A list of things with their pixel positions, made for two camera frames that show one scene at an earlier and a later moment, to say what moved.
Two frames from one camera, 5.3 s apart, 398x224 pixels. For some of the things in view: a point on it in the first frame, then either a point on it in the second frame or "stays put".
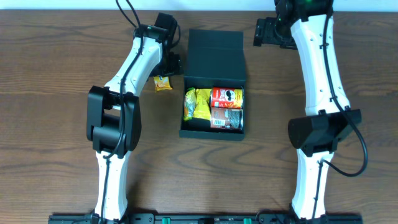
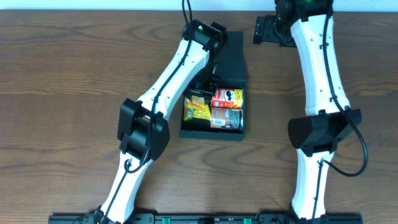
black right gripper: x=265 y=33 stays put
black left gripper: x=171 y=65 -> x=206 y=83
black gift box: x=214 y=58 stays put
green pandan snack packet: x=189 y=104 stays put
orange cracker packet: x=163 y=84 -> x=196 y=101
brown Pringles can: x=227 y=118 stays put
